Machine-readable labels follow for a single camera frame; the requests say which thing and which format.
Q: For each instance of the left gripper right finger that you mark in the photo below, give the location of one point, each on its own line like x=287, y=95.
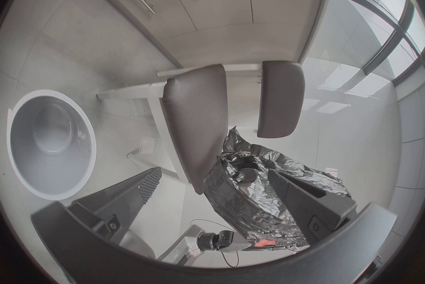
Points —
x=318, y=209

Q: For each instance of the grey padded white chair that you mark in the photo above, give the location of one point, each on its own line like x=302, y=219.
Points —
x=196, y=126

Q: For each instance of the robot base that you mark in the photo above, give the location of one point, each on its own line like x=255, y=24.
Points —
x=186, y=242

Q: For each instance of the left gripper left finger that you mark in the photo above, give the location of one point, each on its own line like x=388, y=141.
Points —
x=113, y=209

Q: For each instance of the window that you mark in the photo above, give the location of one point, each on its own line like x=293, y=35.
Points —
x=400, y=25

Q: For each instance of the white trash bin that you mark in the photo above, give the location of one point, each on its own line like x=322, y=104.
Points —
x=53, y=159

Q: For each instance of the black plastic bag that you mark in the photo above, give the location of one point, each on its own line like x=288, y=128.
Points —
x=239, y=196

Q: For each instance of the beige cabinet with drawers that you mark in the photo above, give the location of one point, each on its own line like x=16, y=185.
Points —
x=215, y=10

